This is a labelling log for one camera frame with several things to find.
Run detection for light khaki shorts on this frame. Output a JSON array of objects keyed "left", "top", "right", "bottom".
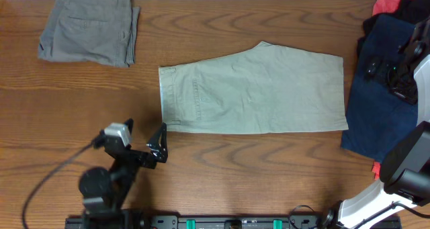
[{"left": 159, "top": 42, "right": 348, "bottom": 134}]

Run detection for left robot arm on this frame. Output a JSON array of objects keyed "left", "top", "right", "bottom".
[{"left": 79, "top": 119, "right": 168, "bottom": 228}]

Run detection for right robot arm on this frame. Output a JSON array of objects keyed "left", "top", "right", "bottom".
[{"left": 322, "top": 15, "right": 429, "bottom": 228}]

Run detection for navy blue shorts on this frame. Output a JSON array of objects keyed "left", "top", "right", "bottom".
[{"left": 341, "top": 15, "right": 418, "bottom": 162}]

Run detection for black garment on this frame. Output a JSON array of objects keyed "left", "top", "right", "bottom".
[{"left": 356, "top": 0, "right": 429, "bottom": 56}]

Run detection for red garment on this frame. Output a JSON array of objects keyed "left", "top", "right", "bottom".
[{"left": 371, "top": 0, "right": 419, "bottom": 181}]

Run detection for folded dark grey shorts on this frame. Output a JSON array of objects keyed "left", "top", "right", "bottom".
[{"left": 38, "top": 0, "right": 140, "bottom": 67}]

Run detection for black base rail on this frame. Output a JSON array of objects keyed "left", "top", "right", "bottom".
[{"left": 64, "top": 212, "right": 402, "bottom": 229}]

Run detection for left black cable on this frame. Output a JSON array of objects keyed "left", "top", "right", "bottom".
[{"left": 21, "top": 143, "right": 97, "bottom": 229}]

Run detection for black cable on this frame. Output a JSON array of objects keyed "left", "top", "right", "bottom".
[
  {"left": 288, "top": 201, "right": 430, "bottom": 229},
  {"left": 21, "top": 143, "right": 97, "bottom": 229}
]

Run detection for right black cable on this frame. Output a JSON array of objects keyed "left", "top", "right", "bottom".
[{"left": 288, "top": 201, "right": 430, "bottom": 229}]

